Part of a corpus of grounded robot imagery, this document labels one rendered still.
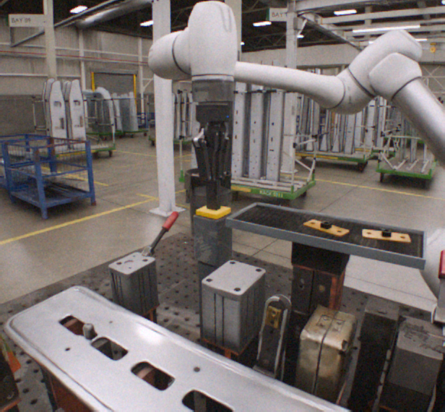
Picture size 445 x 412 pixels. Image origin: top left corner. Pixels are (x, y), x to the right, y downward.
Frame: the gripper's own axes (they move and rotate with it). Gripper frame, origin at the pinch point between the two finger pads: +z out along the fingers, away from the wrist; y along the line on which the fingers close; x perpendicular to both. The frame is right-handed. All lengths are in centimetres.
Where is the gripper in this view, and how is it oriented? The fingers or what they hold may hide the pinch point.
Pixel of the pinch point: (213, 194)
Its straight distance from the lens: 74.8
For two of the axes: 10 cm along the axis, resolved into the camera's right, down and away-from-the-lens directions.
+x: 8.4, 1.4, -5.3
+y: -5.4, 2.1, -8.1
